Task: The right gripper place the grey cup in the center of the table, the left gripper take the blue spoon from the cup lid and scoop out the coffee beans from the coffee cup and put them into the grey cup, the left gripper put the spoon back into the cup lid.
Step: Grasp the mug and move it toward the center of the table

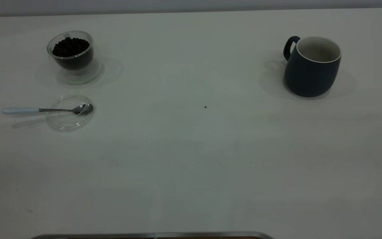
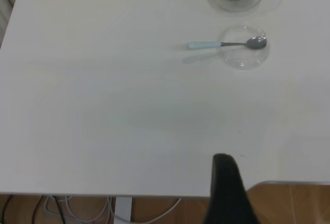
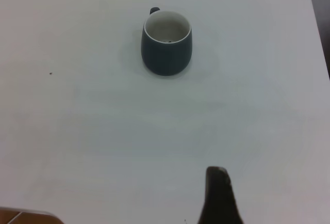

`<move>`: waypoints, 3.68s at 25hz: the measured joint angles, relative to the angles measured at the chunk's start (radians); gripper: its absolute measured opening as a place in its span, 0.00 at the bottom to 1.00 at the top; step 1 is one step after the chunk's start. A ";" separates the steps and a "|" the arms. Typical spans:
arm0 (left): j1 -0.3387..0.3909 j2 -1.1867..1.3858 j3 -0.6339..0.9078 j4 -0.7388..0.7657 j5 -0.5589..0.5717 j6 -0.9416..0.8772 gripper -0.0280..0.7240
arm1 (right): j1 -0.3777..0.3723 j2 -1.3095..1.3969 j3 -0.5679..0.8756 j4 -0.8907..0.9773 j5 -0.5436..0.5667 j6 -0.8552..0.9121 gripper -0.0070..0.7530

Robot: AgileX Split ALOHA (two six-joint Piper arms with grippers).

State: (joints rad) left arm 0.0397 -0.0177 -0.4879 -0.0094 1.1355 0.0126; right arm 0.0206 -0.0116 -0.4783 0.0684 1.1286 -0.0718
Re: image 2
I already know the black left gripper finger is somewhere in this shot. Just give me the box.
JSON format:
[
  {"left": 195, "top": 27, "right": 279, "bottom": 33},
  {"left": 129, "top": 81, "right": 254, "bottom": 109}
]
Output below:
[{"left": 202, "top": 153, "right": 263, "bottom": 224}]

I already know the metal spoon light blue handle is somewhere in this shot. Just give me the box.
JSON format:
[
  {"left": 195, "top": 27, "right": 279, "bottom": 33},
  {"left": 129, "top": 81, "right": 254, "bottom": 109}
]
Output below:
[{"left": 186, "top": 36, "right": 268, "bottom": 50}]

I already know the white table leg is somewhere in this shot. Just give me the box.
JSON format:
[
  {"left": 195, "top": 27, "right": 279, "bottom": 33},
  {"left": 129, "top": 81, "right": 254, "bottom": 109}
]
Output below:
[{"left": 114, "top": 197, "right": 134, "bottom": 222}]

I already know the clear round glass saucer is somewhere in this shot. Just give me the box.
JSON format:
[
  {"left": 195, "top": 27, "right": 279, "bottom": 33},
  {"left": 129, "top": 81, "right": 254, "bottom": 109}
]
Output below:
[{"left": 218, "top": 24, "right": 270, "bottom": 70}]

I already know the white cable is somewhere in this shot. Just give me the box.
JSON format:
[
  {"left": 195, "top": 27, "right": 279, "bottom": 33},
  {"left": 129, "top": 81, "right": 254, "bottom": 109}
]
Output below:
[{"left": 43, "top": 195, "right": 183, "bottom": 224}]

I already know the black cable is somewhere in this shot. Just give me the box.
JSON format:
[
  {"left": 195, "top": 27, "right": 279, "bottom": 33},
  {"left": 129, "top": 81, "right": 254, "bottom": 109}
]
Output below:
[
  {"left": 31, "top": 196, "right": 46, "bottom": 224},
  {"left": 52, "top": 195, "right": 67, "bottom": 224},
  {"left": 0, "top": 195, "right": 14, "bottom": 224}
]

